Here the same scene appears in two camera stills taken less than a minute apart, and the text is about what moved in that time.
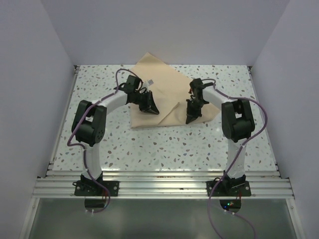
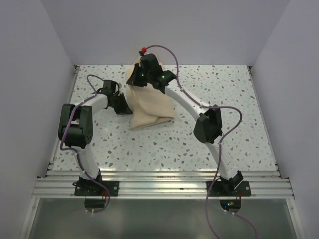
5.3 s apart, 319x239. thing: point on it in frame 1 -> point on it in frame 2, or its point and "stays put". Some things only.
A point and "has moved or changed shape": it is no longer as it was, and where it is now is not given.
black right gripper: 192,115 -> 133,79
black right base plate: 229,188 stays put
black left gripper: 149,106 -> 124,109
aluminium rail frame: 159,184 stays put
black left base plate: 93,188 stays put
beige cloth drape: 169,89 has moved or changed shape
